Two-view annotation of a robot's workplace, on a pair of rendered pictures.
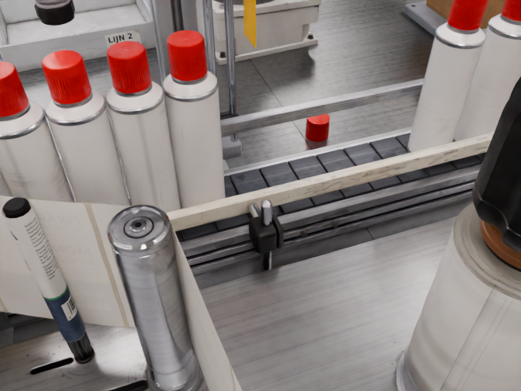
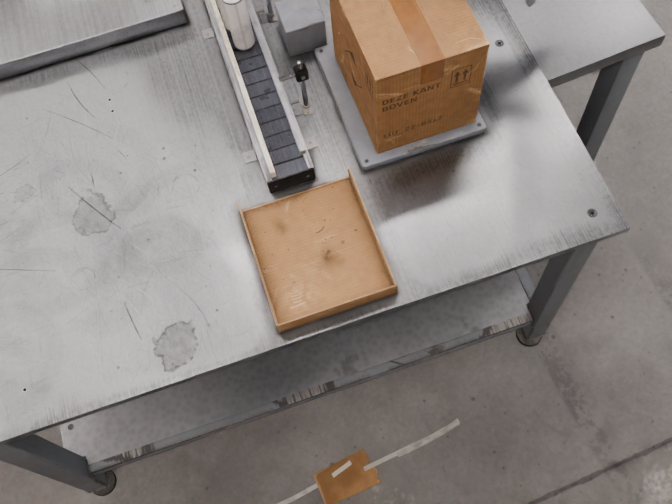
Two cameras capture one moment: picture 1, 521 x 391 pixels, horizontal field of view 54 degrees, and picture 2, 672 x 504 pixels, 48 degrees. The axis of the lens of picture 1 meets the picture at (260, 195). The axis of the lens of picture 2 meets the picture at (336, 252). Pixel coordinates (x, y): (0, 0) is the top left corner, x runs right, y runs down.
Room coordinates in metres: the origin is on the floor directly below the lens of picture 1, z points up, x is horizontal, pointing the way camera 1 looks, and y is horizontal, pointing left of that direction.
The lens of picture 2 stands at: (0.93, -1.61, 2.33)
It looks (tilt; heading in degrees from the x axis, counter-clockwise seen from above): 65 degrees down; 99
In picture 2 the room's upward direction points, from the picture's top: 9 degrees counter-clockwise
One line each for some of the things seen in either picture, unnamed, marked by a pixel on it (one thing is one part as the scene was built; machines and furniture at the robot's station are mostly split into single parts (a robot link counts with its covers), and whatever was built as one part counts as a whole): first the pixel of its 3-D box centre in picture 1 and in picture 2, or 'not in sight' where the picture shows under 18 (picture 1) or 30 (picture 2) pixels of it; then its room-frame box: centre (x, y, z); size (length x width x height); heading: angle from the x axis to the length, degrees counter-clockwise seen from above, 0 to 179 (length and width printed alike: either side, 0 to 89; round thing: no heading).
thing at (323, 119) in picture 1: (317, 126); not in sight; (0.62, -0.08, 0.85); 0.03 x 0.03 x 0.03
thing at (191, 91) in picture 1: (195, 133); not in sight; (0.42, 0.07, 0.98); 0.05 x 0.05 x 0.20
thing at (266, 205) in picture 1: (267, 242); not in sight; (0.35, -0.01, 0.89); 0.03 x 0.03 x 0.12; 20
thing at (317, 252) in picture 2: not in sight; (315, 247); (0.78, -0.93, 0.85); 0.30 x 0.26 x 0.04; 110
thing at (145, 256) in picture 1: (159, 312); not in sight; (0.21, 0.07, 0.97); 0.05 x 0.05 x 0.19
